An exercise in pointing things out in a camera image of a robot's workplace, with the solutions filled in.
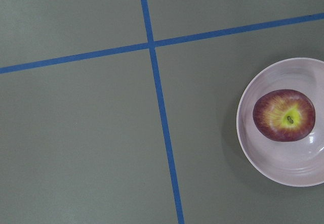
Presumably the red yellow apple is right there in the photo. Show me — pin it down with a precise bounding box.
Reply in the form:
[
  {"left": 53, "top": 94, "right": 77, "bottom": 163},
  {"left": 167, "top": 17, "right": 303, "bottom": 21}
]
[{"left": 253, "top": 89, "right": 316, "bottom": 142}]

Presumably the pink plate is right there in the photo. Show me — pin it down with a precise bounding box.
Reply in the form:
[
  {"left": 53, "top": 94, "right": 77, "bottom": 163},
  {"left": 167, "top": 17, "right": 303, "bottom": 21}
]
[{"left": 236, "top": 58, "right": 323, "bottom": 187}]

